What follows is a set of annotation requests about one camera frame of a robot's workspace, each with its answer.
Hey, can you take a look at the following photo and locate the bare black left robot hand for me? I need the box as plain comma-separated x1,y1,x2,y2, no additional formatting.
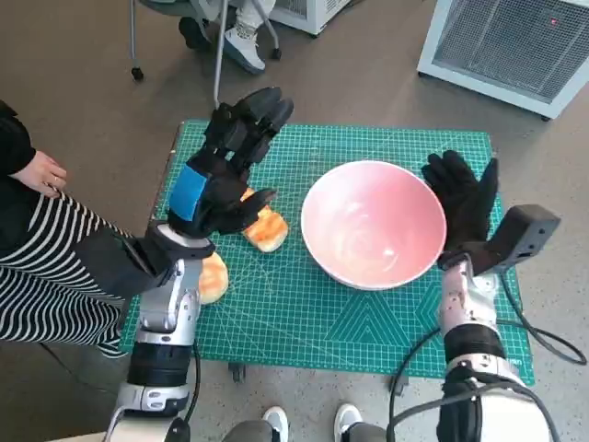
166,86,295,237

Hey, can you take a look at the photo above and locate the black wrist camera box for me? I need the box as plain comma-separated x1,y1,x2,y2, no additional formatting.
464,204,562,277
68,227,179,300

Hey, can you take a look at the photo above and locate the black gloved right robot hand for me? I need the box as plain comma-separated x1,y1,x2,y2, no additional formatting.
421,149,502,259

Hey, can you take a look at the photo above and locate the white cabinet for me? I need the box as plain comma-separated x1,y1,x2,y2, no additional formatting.
269,0,355,37

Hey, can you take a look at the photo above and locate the black cable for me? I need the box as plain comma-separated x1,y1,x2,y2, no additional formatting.
183,343,203,423
499,271,589,367
388,326,443,442
386,379,556,442

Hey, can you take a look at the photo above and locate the green cutting mat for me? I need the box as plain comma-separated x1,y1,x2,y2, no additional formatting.
118,120,537,387

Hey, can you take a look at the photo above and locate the long striped toy bread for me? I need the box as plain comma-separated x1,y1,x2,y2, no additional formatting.
239,186,290,253

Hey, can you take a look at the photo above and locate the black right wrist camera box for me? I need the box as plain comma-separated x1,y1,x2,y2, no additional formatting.
464,204,562,277

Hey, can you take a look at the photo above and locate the white unit with metal grille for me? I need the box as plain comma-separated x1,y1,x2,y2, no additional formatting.
416,0,589,122

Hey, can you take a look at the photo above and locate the grey chair with casters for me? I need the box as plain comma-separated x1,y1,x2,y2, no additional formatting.
130,0,283,116

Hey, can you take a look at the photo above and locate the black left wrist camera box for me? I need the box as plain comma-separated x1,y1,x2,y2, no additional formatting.
68,227,179,300

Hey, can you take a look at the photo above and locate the round toy bread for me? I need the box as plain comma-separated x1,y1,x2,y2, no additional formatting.
197,252,230,306

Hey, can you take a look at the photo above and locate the person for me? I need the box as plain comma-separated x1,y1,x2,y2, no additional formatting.
179,0,277,75
0,99,134,358

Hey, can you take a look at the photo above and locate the robot right leg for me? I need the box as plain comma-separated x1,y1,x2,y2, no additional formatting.
334,403,392,442

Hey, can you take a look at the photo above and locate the pink bowl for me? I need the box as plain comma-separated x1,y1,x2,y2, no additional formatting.
300,159,448,291

